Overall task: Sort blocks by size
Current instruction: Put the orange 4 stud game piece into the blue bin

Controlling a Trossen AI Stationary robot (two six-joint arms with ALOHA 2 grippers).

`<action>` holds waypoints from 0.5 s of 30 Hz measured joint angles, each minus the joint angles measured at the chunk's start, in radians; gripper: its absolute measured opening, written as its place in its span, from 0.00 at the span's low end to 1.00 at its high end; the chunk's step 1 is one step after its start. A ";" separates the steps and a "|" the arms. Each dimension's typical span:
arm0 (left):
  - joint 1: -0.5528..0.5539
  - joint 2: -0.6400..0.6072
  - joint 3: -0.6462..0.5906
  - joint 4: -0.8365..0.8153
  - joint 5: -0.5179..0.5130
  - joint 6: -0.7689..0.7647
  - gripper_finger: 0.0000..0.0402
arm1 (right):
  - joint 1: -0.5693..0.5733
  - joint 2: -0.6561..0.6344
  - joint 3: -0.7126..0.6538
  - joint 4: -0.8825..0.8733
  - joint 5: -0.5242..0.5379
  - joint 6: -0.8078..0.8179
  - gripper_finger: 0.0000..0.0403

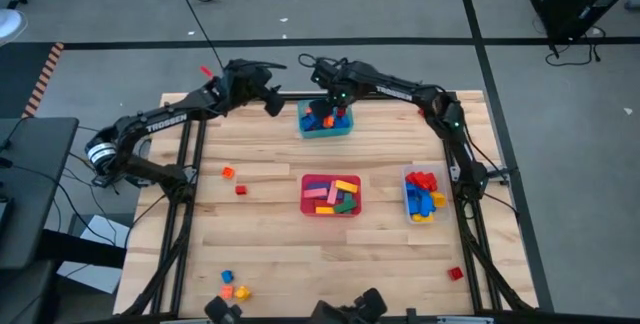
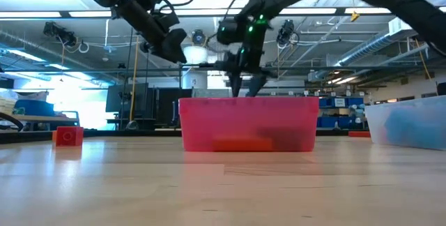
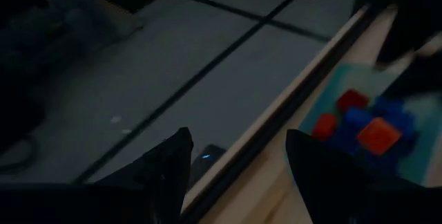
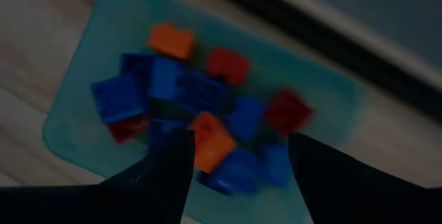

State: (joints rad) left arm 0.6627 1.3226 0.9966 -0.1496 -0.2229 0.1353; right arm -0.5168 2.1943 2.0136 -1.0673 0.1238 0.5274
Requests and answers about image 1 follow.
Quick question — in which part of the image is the thin black floor cable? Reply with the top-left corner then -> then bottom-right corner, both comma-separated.
174,0 -> 226,73

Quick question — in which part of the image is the black side table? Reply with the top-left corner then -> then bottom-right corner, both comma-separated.
0,116 -> 81,271

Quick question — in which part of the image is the red translucent plastic bin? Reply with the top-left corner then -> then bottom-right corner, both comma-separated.
299,173 -> 363,218

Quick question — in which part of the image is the white round object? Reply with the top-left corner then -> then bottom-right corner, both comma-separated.
0,8 -> 29,48

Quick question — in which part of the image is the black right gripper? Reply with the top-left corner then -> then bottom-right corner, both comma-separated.
308,56 -> 367,121

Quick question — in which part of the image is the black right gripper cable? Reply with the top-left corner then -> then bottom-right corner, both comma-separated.
297,52 -> 322,72

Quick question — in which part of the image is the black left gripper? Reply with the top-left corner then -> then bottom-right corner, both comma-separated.
218,57 -> 289,119

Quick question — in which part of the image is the white floor sheet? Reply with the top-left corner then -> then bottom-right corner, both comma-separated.
56,213 -> 134,295

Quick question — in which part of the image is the clear translucent plastic bin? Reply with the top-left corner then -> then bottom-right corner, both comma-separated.
401,163 -> 451,226

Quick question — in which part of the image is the black floor cable with plug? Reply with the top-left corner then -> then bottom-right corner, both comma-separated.
543,23 -> 607,68

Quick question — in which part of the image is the black floor mat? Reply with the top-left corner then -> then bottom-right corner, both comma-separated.
0,42 -> 64,119

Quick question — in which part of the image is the teal translucent plastic bin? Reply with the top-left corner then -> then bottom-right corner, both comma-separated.
296,97 -> 356,140

